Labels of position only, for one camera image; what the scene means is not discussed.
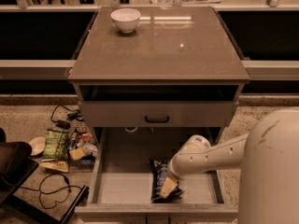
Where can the open lower grey drawer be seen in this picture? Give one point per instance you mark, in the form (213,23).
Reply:
(122,180)

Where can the white ceramic bowl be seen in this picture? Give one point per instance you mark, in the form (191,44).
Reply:
(125,19)

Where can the white plate on floor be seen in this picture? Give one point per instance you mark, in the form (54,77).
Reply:
(37,144)

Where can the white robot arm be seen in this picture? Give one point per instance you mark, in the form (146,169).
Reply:
(268,158)

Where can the yellow sponge on floor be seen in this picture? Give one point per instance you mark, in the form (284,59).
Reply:
(77,154)

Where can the closed grey drawer black handle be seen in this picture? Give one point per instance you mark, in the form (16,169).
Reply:
(157,114)

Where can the grey drawer cabinet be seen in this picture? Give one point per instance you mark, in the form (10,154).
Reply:
(180,54)

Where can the yellow chip bag on floor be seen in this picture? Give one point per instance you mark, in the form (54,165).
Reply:
(61,166)

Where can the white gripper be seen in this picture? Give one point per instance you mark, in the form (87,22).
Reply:
(173,173)

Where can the blue chip bag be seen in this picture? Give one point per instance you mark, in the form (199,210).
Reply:
(159,170)

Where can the blue can on floor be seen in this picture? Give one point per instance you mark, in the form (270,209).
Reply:
(73,141)

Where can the green chip bag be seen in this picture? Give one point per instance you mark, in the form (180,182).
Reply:
(55,145)

